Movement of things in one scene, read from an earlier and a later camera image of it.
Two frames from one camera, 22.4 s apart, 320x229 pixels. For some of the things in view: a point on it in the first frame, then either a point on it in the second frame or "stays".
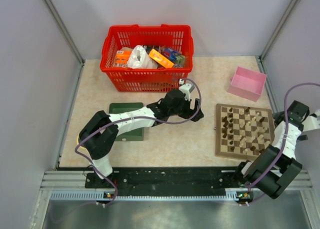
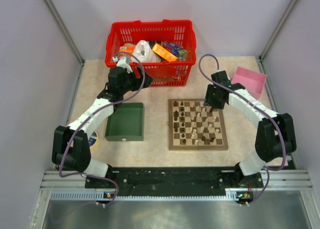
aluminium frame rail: [76, 180] stays
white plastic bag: [140, 58] to [144, 53]
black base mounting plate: [163, 182] stays
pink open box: [247, 83] stays
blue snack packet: [171, 54] to [174, 48]
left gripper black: [189, 112] to [138, 81]
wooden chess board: [243, 132] to [192, 125]
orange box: [160, 58] to [164, 53]
